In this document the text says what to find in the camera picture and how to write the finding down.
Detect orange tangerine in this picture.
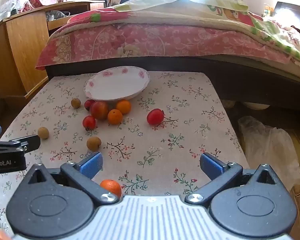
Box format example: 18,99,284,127
100,179,122,198
115,100,132,115
107,109,123,125

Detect grey cloth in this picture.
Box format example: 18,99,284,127
45,10,70,22

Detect clear plastic bag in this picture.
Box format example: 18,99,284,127
0,0,30,27

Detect dark wooden headboard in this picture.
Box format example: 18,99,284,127
272,2,300,37

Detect white floral plate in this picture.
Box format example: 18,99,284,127
83,66,151,102

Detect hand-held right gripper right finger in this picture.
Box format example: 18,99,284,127
185,152,284,204

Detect wooden cabinet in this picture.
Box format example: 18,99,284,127
0,1,105,99

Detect large red apple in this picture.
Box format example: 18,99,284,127
90,101,109,120

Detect green cartoon quilt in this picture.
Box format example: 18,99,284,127
114,0,300,68

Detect pale round basin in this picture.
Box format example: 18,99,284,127
241,101,270,110

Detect bed with floral quilt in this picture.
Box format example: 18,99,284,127
35,6,300,71

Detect translucent plastic bag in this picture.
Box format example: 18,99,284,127
237,116,300,190

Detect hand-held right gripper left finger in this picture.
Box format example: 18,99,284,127
20,152,119,204

